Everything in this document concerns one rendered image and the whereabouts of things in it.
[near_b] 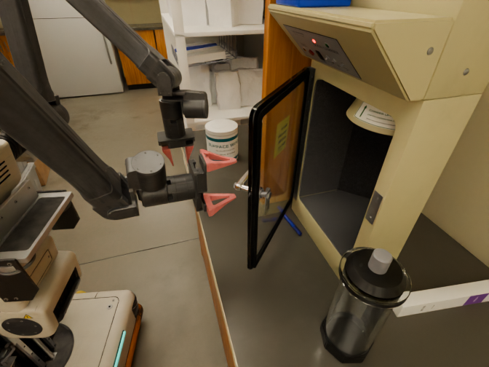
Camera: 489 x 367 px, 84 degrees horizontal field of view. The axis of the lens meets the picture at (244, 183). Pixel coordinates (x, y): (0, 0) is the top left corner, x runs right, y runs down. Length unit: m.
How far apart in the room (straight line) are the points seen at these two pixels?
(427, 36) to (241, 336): 0.60
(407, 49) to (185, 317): 1.63
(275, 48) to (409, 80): 0.37
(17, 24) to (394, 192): 0.90
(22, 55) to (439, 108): 0.90
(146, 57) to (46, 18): 4.63
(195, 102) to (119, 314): 1.12
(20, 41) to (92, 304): 1.17
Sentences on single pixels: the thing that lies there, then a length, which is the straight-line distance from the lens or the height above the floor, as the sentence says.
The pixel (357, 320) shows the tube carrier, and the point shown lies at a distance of 0.54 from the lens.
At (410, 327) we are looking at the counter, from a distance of 0.76.
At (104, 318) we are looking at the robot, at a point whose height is 0.28.
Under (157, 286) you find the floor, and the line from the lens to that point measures 1.92.
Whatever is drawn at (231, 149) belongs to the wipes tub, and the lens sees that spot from 1.10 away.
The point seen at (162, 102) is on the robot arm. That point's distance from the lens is 0.76.
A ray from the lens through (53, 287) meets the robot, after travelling 1.06.
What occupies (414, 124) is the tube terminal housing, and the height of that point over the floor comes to 1.37.
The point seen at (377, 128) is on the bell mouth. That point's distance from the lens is 0.57.
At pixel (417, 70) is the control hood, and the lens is 0.43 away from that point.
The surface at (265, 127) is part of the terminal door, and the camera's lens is 0.48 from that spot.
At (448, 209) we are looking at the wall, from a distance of 1.04.
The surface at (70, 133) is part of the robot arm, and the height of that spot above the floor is 1.37.
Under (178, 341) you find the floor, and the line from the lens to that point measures 1.72.
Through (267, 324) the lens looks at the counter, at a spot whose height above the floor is 0.94.
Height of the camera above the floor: 1.54
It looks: 36 degrees down
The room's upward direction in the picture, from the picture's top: straight up
